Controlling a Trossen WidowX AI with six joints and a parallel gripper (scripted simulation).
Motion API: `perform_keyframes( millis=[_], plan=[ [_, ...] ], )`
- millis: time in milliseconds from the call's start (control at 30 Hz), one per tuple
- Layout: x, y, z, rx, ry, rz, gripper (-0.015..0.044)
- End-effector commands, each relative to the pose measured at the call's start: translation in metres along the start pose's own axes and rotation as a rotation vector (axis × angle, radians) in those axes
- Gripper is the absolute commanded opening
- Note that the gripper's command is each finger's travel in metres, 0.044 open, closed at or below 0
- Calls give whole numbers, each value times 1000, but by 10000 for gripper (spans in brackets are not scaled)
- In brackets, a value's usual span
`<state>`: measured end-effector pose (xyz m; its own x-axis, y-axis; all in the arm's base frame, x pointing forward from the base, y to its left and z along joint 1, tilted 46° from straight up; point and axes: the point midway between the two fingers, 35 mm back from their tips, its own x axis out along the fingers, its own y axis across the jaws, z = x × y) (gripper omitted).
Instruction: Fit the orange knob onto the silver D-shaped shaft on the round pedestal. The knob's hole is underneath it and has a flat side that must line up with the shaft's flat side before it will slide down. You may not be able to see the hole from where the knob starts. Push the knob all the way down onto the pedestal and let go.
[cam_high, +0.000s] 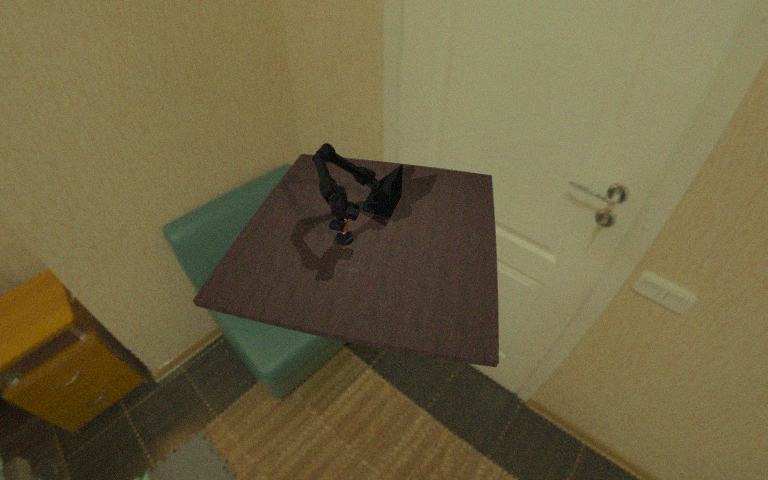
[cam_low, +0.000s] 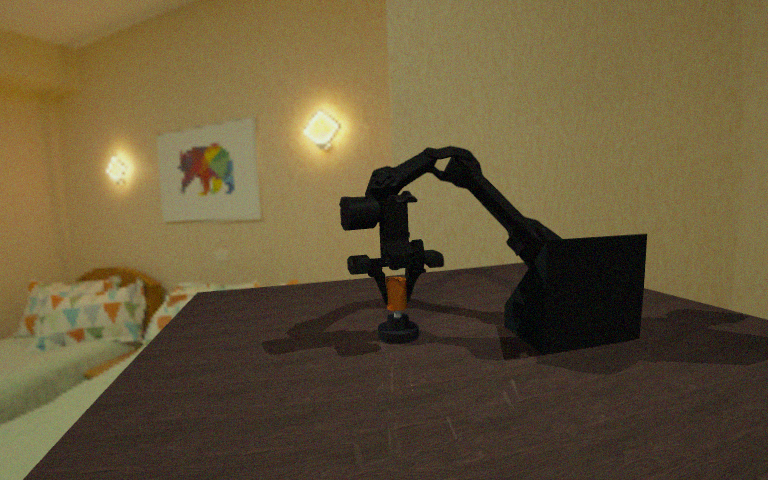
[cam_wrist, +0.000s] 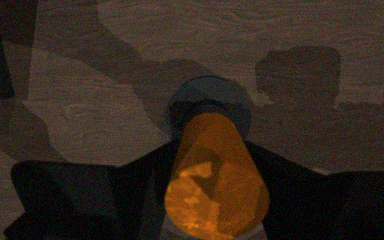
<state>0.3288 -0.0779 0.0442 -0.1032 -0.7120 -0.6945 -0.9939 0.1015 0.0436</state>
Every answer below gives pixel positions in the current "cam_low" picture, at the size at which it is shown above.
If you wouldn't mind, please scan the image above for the orange cylindrical knob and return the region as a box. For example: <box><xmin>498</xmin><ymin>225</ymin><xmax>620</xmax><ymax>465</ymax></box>
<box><xmin>386</xmin><ymin>277</ymin><xmax>407</xmax><ymax>311</ymax></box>

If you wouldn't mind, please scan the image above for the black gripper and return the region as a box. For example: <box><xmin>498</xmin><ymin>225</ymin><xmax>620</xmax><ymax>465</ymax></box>
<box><xmin>347</xmin><ymin>226</ymin><xmax>444</xmax><ymax>305</ymax></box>

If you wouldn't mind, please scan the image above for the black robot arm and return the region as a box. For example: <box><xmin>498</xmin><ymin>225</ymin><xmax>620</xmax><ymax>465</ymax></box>
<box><xmin>339</xmin><ymin>146</ymin><xmax>562</xmax><ymax>270</ymax></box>

